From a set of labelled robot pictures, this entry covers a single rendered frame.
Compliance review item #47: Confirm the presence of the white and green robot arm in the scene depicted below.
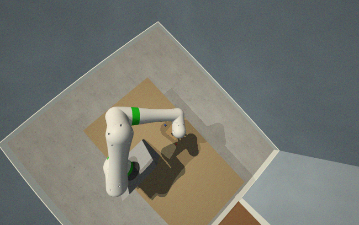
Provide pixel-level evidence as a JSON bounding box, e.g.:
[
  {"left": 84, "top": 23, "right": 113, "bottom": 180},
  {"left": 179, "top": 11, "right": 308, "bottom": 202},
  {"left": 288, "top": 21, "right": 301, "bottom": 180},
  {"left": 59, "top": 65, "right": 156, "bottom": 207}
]
[{"left": 103, "top": 107, "right": 186, "bottom": 197}]

